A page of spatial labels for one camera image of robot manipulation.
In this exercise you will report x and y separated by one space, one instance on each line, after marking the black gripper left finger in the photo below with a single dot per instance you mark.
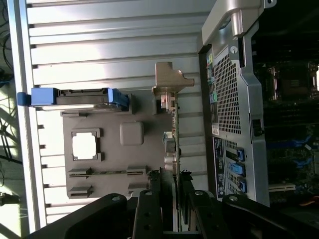
147 214

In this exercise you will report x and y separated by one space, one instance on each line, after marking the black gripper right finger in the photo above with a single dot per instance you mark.
207 216

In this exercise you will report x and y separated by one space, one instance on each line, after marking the green RAM stick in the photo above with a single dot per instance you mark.
109 172

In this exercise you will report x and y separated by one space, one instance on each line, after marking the grey parts rack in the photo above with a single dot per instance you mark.
112 159

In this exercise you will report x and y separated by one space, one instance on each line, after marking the silver CPU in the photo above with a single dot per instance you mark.
83 145

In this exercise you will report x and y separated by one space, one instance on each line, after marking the green motherboard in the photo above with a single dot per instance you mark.
281 154

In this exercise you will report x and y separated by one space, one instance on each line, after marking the open PC case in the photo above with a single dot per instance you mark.
231 99

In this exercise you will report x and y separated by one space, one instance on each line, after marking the blue expansion slot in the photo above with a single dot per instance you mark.
302 144

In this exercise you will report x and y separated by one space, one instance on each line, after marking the hard disk in blue carrier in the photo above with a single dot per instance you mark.
82 98

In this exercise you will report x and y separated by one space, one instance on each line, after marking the CPU socket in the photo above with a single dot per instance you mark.
294 87

